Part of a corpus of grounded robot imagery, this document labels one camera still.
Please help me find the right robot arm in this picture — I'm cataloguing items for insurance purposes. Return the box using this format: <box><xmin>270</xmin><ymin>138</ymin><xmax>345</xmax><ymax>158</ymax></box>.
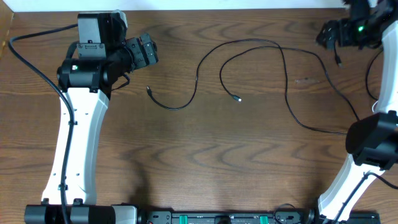
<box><xmin>308</xmin><ymin>0</ymin><xmax>397</xmax><ymax>223</ymax></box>

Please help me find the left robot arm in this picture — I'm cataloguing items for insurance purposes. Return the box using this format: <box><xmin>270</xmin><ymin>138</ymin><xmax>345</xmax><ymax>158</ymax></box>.
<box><xmin>24</xmin><ymin>10</ymin><xmax>158</xmax><ymax>223</ymax></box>

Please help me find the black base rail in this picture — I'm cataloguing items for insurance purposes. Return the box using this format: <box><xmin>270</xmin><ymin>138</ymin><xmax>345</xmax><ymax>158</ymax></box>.
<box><xmin>136</xmin><ymin>210</ymin><xmax>382</xmax><ymax>224</ymax></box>

